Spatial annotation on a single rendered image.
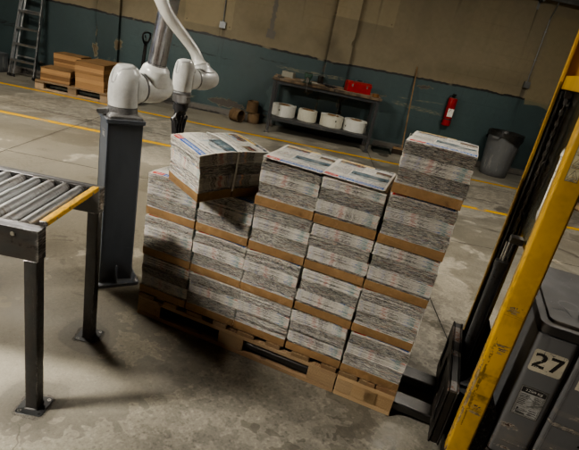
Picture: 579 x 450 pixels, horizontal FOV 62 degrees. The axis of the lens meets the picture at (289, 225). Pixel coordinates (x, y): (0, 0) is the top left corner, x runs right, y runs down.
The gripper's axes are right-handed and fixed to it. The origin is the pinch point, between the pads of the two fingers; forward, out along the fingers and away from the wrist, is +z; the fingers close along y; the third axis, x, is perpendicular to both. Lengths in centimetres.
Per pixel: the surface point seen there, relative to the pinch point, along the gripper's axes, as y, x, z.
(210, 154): -34, -38, -9
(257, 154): -12, -51, -9
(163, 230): -18.8, -9.8, 41.7
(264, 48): 600, 215, -30
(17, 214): -92, 6, 17
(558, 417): -34, -201, 54
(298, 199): -18, -76, 4
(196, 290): -18, -32, 69
